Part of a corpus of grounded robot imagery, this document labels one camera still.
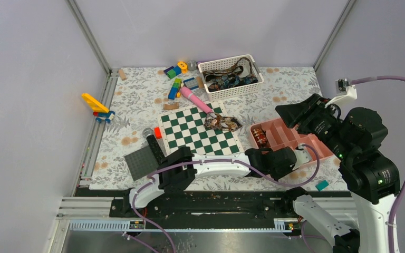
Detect wooden rectangular block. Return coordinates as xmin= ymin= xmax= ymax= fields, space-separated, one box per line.
xmin=196 ymin=76 xmax=204 ymax=89

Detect wooden arch block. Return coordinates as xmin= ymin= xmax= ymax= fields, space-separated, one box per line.
xmin=163 ymin=103 xmax=179 ymax=110

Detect brown floral patterned tie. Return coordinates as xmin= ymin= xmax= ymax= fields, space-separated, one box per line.
xmin=204 ymin=112 xmax=243 ymax=132

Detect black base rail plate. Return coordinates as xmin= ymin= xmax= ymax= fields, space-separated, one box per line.
xmin=109 ymin=189 xmax=353 ymax=230

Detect blue patterned tie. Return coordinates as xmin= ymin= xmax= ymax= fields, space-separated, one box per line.
xmin=208 ymin=75 xmax=258 ymax=92

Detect small red block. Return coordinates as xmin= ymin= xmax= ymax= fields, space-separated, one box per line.
xmin=154 ymin=127 xmax=162 ymax=140

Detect colourful lego block vehicle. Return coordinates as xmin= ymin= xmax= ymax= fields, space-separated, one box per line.
xmin=163 ymin=61 xmax=188 ymax=100

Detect small teal block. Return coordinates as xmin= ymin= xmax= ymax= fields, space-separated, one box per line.
xmin=315 ymin=180 xmax=329 ymax=191

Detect pink divided organizer tray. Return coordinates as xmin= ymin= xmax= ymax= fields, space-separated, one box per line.
xmin=247 ymin=118 xmax=333 ymax=162

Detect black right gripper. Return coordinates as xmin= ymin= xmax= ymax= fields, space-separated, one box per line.
xmin=274 ymin=91 xmax=352 ymax=159

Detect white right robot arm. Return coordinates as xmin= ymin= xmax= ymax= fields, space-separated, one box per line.
xmin=275 ymin=79 xmax=400 ymax=252

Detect grey lego baseplate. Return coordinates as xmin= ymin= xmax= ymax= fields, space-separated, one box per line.
xmin=124 ymin=146 xmax=159 ymax=181

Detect green white chessboard mat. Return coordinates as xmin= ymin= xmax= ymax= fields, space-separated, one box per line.
xmin=158 ymin=106 xmax=244 ymax=155

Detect purple glitter microphone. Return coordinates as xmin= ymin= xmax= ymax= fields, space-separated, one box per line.
xmin=187 ymin=61 xmax=198 ymax=71

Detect white perforated plastic basket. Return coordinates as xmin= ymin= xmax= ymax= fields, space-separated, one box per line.
xmin=198 ymin=54 xmax=264 ymax=102

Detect blue grey lego brick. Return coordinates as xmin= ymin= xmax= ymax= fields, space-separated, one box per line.
xmin=184 ymin=77 xmax=199 ymax=90

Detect rolled red patterned tie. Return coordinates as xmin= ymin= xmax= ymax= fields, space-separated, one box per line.
xmin=252 ymin=128 xmax=268 ymax=148

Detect yellow toy crane car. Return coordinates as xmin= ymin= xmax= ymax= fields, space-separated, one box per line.
xmin=81 ymin=93 xmax=115 ymax=124

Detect wooden cylinder block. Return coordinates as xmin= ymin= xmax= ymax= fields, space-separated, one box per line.
xmin=118 ymin=69 xmax=127 ymax=81

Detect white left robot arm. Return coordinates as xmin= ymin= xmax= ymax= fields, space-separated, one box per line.
xmin=122 ymin=143 xmax=319 ymax=217

